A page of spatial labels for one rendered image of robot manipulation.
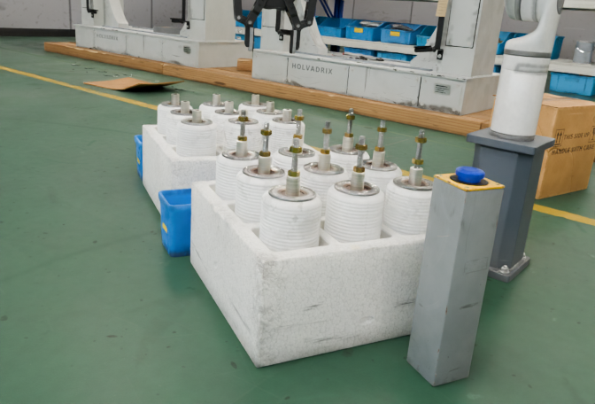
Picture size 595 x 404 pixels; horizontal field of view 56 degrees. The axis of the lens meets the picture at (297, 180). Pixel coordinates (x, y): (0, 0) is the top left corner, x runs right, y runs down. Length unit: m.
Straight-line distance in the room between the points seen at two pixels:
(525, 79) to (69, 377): 0.98
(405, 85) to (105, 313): 2.29
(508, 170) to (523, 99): 0.15
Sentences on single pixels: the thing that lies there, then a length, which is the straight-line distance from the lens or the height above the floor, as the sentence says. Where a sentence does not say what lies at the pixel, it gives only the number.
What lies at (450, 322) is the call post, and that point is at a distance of 0.87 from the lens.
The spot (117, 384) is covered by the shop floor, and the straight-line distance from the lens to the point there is 0.89.
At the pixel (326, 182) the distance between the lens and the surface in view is 0.99.
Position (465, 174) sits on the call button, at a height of 0.33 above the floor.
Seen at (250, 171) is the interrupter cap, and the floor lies 0.25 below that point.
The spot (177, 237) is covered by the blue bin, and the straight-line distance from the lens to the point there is 1.23.
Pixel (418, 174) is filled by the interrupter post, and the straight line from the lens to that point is 0.99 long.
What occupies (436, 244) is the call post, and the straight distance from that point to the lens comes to 0.84.
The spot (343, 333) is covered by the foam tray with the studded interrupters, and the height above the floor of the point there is 0.03.
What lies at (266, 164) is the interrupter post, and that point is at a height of 0.27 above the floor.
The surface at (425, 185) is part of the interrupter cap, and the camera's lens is 1.00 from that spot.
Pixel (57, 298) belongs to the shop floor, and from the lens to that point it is 1.12.
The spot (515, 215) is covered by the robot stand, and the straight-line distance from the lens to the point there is 1.28.
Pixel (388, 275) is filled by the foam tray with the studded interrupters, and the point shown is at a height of 0.12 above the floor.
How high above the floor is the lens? 0.53
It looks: 17 degrees down
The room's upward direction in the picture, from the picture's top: 4 degrees clockwise
